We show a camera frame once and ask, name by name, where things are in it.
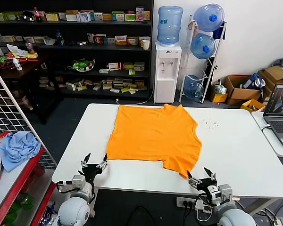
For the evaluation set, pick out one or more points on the orange t-shirt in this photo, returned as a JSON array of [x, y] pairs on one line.
[[153, 139]]

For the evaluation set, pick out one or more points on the yellow white paper pile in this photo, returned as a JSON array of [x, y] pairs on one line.
[[16, 50]]

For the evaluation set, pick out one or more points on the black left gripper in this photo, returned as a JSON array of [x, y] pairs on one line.
[[92, 171]]

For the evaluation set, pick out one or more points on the pink drink bottle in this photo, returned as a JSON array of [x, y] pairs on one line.
[[30, 48]]

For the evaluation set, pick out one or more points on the dark wooden table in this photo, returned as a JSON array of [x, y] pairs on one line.
[[28, 68]]

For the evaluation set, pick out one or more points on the grey laptop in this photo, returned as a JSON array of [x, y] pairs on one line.
[[280, 127]]

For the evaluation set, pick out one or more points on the black shelving unit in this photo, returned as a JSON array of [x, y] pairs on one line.
[[96, 23]]

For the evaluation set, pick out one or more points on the dark blue bottle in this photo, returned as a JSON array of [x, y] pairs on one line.
[[59, 38]]

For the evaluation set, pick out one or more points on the blue white package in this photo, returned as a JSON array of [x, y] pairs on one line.
[[48, 216]]

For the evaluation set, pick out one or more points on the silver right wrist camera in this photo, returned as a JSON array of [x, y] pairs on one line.
[[222, 191]]

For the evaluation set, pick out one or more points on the blue water jug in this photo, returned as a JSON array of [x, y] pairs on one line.
[[208, 16], [202, 47], [193, 89], [169, 26]]

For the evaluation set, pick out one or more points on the yellow white medicine box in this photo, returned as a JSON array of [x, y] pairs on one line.
[[147, 15]]

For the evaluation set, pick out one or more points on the white power adapter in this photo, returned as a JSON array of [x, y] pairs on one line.
[[201, 208]]

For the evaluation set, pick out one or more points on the white power strip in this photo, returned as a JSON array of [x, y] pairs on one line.
[[180, 201]]

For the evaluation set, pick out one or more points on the small white red box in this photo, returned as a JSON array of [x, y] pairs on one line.
[[82, 42]]

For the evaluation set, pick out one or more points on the white paper cup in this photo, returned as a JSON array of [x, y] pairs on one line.
[[145, 44]]

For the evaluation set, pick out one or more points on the white jug rack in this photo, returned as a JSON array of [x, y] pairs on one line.
[[209, 77]]

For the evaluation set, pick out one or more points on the metal bowl with green packs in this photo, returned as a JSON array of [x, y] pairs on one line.
[[81, 64]]

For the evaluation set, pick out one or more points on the red snack bag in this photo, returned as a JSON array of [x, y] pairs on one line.
[[1, 137]]

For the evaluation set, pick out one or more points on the open white box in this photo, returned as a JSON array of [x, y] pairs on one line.
[[49, 41]]

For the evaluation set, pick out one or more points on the flat white medicine box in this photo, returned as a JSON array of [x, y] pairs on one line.
[[104, 70]]

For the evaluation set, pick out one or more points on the black shiny helmet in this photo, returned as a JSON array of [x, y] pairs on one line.
[[28, 16]]

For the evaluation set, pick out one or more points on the yellow green medicine box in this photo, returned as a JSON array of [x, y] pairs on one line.
[[128, 65]]

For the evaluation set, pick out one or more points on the yellow red medicine box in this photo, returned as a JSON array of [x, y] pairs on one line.
[[132, 41]]

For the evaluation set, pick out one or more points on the orange medicine box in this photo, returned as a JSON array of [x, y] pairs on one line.
[[121, 40]]

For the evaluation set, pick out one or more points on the small white side table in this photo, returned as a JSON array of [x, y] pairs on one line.
[[268, 139]]

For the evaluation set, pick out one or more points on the open cardboard box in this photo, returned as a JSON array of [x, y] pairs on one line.
[[247, 94]]

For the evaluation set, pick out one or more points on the blue white medicine box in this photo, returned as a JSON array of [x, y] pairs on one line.
[[83, 17]]

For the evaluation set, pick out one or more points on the closed cardboard box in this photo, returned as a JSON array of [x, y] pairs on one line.
[[274, 73]]

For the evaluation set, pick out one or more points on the red-edged white shelf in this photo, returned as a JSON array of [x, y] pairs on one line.
[[14, 181]]

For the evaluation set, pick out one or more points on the large white table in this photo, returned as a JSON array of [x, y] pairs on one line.
[[238, 146]]

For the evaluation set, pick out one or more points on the green plastic bottle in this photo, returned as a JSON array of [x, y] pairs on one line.
[[26, 200]]

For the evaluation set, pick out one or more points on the light blue crumpled shirt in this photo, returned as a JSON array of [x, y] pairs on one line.
[[19, 150]]

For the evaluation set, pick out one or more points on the scattered dark crumbs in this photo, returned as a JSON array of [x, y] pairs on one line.
[[210, 123]]

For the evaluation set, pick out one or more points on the pale yellow medicine box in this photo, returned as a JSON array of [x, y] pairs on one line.
[[8, 38], [40, 39]]

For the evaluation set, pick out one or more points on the tall pink blue box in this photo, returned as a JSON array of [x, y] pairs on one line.
[[139, 14]]

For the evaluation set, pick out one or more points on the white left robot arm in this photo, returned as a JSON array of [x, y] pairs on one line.
[[73, 210]]

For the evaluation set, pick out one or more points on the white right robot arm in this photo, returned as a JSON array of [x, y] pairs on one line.
[[235, 219]]

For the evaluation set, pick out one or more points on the yellow plastic bin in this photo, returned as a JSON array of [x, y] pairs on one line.
[[245, 106]]

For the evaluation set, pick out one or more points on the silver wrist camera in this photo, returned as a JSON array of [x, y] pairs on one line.
[[222, 191], [78, 181]]

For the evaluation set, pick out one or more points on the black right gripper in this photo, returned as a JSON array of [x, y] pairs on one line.
[[205, 183]]

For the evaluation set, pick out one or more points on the cola bottle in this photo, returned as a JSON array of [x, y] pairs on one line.
[[37, 15]]

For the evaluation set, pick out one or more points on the blue bag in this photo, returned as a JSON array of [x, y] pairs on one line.
[[250, 82]]

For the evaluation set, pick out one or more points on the white water dispenser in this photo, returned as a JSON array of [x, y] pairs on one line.
[[165, 77]]

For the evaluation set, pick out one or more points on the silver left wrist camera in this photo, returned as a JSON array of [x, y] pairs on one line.
[[78, 181]]

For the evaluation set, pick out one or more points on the green snack bag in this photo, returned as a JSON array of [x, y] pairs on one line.
[[3, 58]]

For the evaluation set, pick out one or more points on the small white bottle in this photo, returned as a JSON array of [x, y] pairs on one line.
[[17, 64]]

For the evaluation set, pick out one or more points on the yellow cardboard box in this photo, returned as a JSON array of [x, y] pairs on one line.
[[220, 97]]

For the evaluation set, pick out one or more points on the clear plastic bag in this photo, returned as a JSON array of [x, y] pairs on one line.
[[220, 89]]

